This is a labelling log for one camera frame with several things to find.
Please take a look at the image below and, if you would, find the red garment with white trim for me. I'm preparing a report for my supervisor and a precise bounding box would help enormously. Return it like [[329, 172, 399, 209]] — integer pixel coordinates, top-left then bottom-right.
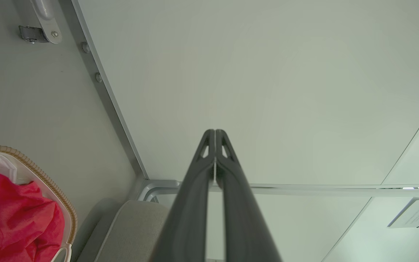
[[0, 170, 65, 262]]

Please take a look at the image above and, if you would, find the grey partition base rail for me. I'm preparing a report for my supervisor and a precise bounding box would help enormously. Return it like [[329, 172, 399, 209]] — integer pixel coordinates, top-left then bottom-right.
[[59, 0, 149, 182]]

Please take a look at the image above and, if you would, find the grey fabric sofa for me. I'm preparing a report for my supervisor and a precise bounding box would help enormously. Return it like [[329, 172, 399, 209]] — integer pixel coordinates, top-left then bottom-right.
[[72, 198, 173, 262]]

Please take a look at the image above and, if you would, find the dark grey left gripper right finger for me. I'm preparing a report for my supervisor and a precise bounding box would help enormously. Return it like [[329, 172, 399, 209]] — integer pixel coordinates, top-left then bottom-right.
[[216, 129, 282, 262]]

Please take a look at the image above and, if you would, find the grey metal partition post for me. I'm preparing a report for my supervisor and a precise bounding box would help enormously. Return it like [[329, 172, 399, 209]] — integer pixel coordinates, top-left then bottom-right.
[[137, 178, 419, 203]]

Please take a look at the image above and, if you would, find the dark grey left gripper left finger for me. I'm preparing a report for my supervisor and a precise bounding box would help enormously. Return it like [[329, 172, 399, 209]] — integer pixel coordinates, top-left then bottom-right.
[[151, 129, 215, 262]]

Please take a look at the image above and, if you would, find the white paper note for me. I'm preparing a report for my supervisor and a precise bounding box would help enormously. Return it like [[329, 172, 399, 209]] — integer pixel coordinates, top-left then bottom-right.
[[388, 198, 419, 229]]

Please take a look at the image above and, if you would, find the laundry basket with white liner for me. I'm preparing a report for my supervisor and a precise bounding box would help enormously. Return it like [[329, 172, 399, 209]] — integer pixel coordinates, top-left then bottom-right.
[[0, 145, 78, 262]]

